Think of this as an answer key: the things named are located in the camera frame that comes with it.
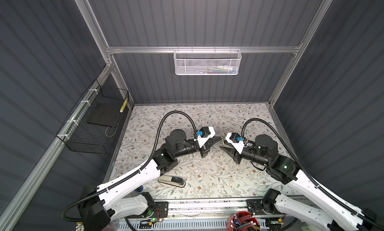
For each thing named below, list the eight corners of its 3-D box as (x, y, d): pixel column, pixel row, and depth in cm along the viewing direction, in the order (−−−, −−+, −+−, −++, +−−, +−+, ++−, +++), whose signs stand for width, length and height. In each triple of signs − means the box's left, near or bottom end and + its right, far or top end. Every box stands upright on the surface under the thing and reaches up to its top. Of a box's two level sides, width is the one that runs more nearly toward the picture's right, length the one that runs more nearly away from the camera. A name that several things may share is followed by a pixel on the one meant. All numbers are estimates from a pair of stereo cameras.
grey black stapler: (159, 183, 84) (157, 180, 79) (162, 176, 86) (160, 173, 82) (184, 188, 82) (183, 185, 78) (186, 181, 84) (185, 178, 80)
